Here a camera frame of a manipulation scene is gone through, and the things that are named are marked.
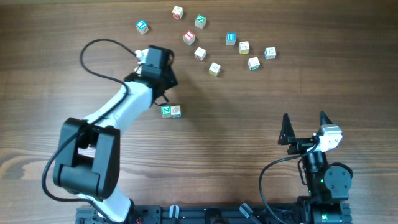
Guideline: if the blue H letter block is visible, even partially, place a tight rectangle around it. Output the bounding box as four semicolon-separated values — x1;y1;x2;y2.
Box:
226;32;236;45

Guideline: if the blue sided picture block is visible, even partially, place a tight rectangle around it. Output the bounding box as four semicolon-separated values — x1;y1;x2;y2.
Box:
170;105;182;118

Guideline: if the green Z letter block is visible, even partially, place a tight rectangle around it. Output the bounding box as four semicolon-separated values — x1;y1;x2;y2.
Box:
161;105;172;118

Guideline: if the plain cream wooden block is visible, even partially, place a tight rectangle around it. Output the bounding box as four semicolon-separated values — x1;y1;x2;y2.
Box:
136;66;142;75

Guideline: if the red I letter block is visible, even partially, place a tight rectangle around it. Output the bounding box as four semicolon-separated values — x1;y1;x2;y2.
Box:
183;30;195;45

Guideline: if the yellow sided picture block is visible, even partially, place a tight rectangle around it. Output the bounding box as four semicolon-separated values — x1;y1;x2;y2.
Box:
209;62;221;77

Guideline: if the blue edged picture block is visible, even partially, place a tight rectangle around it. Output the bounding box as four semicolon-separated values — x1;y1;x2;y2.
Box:
264;47;277;60

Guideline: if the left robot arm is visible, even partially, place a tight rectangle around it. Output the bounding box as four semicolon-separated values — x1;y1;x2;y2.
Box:
42;45;178;223

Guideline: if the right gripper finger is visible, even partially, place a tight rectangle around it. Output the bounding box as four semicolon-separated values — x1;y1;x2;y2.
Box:
320;111;333;126
278;113;296;145

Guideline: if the blue I letter block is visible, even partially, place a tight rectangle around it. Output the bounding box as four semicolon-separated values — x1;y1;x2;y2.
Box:
136;20;149;34

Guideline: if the yellow edged picture block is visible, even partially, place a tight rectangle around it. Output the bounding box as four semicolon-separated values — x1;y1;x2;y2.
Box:
238;41;250;54

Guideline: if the green edged picture block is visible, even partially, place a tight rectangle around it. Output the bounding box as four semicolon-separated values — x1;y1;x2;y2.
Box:
248;57;261;70

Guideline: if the green N block top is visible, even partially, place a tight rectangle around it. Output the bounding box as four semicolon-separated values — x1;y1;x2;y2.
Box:
195;14;206;29

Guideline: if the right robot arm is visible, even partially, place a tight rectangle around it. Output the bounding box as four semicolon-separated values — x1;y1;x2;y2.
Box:
278;112;353;224

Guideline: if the right black cable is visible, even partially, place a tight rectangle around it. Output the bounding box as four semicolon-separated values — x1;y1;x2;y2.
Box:
259;143;320;224

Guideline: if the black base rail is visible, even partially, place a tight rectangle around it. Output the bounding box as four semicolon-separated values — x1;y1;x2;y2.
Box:
74;203;353;224

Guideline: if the red X letter block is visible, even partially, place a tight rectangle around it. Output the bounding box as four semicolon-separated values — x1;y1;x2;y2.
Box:
172;6;183;20

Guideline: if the left black cable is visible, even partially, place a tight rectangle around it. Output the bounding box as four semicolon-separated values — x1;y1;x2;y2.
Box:
41;38;139;223

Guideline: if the black cable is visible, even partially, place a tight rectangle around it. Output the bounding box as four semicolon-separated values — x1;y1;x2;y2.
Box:
41;38;139;223
259;143;320;224

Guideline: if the red A sided block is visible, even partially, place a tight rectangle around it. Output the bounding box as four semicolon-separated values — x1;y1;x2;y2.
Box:
194;47;206;61

